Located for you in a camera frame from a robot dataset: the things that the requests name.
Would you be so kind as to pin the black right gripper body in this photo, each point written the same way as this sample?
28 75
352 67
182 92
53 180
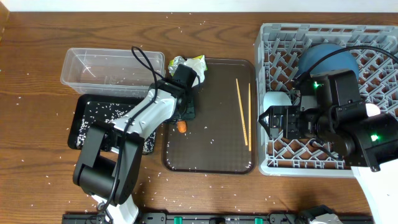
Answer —
286 122

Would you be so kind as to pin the light blue rice bowl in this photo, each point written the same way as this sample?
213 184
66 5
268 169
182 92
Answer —
275 98

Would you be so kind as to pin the wooden chopstick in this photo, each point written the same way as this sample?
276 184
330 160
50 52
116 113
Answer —
241 113
249 118

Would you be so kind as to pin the blue plate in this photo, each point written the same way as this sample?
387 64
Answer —
343 60

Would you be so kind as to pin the pale cup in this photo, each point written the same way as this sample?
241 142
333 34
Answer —
372 109

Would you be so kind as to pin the foil and paper wrapper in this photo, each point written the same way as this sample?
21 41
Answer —
198 64

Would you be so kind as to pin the orange carrot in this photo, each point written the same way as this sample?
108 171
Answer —
182 126

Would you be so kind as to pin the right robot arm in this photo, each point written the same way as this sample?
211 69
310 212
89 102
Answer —
332 110

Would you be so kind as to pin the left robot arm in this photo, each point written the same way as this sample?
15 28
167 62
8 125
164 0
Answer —
108 165

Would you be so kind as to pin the grey dishwasher rack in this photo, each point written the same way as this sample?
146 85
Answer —
278 48

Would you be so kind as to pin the black waste tray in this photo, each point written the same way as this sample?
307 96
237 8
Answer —
108 141

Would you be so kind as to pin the brown serving tray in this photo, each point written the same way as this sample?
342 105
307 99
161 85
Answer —
214 141

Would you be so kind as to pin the spilled rice pile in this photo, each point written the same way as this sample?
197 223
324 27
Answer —
97 111

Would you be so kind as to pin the clear plastic bin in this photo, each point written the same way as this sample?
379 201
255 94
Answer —
110 72

